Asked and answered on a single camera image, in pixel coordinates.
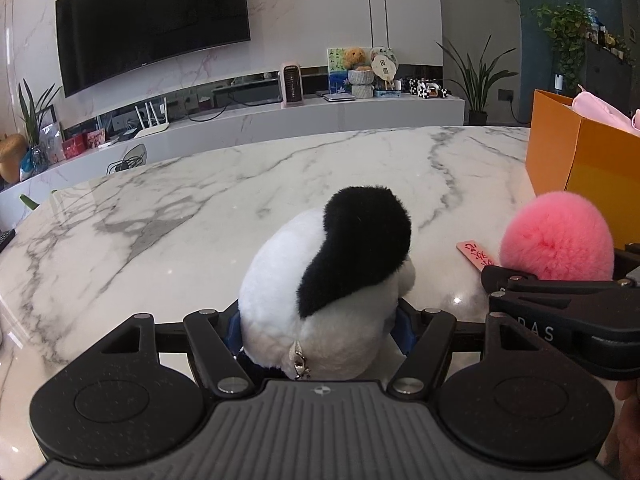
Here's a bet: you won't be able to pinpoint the white and black plush toy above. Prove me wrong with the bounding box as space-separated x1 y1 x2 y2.
237 186 417 381

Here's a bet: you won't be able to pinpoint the round paper fan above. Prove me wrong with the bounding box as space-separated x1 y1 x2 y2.
370 46 401 92

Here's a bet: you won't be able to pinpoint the green plastic toy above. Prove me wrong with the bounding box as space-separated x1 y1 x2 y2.
19 190 58 211

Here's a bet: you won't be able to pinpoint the orange cardboard box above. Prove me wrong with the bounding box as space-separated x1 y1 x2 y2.
525 89 640 251

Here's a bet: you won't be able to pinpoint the brown gourd ornament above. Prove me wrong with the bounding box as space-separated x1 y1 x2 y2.
0 133 28 183

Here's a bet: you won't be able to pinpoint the green and blue picture board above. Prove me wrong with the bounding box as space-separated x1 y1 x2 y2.
327 47 357 96

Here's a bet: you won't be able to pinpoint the black and white cow toys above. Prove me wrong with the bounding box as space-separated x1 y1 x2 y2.
402 78 448 100

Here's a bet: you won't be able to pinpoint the tall potted plant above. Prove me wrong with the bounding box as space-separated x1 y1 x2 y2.
436 35 516 126

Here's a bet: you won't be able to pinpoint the pink peach plush keychain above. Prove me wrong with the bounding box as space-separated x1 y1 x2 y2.
456 191 616 281

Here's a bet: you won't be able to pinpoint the black curved television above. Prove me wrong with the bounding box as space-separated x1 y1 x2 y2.
55 0 251 98

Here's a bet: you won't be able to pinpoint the pink space heater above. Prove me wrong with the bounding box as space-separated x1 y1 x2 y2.
279 62 305 109

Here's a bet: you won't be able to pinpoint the trailing ivy plant on cabinet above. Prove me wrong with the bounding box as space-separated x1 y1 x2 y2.
532 2 593 96

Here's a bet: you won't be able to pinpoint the white router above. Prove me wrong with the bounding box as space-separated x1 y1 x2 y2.
135 101 170 139

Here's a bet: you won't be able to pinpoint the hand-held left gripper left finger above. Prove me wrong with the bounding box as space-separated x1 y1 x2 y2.
95 302 256 398

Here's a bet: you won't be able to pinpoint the leafy plant in blue vase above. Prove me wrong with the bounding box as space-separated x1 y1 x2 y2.
17 80 63 181

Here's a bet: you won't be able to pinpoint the dark grey cabinet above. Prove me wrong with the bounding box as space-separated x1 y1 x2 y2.
585 40 636 116

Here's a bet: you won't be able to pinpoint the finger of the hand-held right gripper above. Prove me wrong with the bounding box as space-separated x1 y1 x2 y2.
614 242 640 282
480 264 640 296

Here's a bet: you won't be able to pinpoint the pink pouch with red charm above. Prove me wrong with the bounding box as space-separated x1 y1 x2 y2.
571 85 640 136

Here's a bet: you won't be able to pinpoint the brown teddy bear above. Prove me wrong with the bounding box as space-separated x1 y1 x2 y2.
342 47 371 72

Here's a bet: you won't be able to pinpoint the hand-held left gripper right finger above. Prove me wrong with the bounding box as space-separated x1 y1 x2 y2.
387 297 566 400

